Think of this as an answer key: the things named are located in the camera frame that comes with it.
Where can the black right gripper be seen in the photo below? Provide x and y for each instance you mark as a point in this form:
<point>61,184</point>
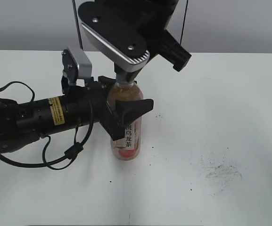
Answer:
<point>150,19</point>

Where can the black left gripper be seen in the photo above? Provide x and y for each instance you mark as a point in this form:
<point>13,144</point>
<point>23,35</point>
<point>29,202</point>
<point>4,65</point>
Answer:
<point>88,104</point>

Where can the peach oolong tea bottle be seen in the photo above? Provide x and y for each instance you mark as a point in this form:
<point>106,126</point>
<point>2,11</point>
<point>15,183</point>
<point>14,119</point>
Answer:
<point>128,147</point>

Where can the grey bottle cap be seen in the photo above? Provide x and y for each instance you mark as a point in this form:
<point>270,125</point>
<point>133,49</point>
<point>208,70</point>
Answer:
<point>124,76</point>

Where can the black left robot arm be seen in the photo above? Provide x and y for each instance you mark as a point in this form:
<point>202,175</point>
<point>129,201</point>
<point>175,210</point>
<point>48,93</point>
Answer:
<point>23,124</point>

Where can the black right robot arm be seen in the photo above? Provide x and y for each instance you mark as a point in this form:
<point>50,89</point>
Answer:
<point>150,19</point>

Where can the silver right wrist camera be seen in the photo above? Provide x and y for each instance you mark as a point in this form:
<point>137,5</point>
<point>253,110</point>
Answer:
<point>113,37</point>

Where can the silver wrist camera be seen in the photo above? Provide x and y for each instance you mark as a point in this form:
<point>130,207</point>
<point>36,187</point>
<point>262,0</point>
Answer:
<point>113,37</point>
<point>76,65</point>

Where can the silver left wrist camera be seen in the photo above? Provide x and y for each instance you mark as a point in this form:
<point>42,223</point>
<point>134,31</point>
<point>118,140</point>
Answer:
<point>76,65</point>

